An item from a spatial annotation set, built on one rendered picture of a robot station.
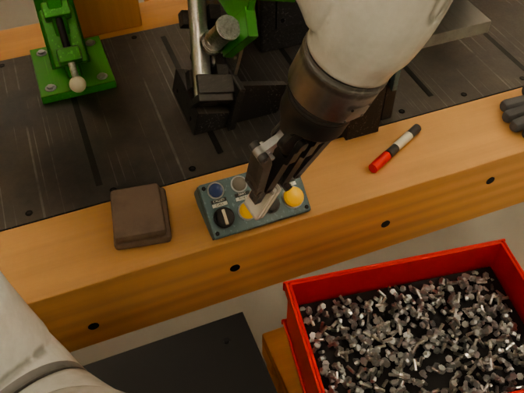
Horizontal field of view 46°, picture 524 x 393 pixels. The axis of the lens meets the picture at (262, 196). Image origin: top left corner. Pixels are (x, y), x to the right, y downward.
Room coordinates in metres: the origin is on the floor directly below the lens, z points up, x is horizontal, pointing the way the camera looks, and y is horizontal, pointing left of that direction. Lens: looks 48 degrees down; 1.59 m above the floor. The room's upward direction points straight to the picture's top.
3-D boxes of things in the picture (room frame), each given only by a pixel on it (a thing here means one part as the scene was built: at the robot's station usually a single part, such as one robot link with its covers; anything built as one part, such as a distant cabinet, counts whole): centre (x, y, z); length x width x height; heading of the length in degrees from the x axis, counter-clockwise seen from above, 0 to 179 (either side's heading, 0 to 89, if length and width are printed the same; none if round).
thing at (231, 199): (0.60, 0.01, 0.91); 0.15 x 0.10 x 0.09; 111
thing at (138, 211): (0.57, 0.17, 0.91); 0.10 x 0.08 x 0.03; 11
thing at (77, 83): (0.84, 0.31, 0.96); 0.06 x 0.03 x 0.06; 21
